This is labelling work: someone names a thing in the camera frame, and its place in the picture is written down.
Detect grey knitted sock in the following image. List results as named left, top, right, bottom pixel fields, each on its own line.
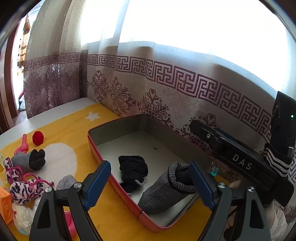
left=137, top=162, right=197, bottom=214

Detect grey black knitted glove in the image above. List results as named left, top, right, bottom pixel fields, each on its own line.
left=11, top=149, right=46, bottom=174

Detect pink knotted foam tube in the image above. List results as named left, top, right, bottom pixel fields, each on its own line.
left=14, top=134, right=29, bottom=155

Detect red pompom ball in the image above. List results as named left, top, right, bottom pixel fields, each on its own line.
left=32, top=131, right=44, bottom=146

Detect clear plastic bag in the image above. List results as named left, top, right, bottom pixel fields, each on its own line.
left=11, top=198, right=41, bottom=236

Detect teal binder clip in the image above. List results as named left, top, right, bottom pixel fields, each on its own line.
left=210, top=162, right=219, bottom=177

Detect pink leopard plush toy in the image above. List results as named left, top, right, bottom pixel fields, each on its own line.
left=3, top=158, right=54, bottom=205

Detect orange rubber block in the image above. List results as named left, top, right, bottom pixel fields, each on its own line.
left=0, top=187, right=13, bottom=225

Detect light grey small sock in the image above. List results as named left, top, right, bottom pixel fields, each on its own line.
left=56, top=175, right=77, bottom=190

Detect yellow white towel mat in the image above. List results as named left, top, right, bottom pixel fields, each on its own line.
left=1, top=101, right=211, bottom=240

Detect red metal tin box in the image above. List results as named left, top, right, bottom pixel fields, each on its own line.
left=88, top=114, right=212, bottom=232

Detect black knitted sock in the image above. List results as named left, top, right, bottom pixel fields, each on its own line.
left=118, top=156, right=149, bottom=195

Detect patterned white purple curtain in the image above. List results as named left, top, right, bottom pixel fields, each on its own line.
left=24, top=1, right=295, bottom=155

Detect black white wrist strap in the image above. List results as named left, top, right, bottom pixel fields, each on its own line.
left=263, top=143, right=293, bottom=178

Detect black camera module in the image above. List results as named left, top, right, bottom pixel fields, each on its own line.
left=270, top=91, right=296, bottom=158

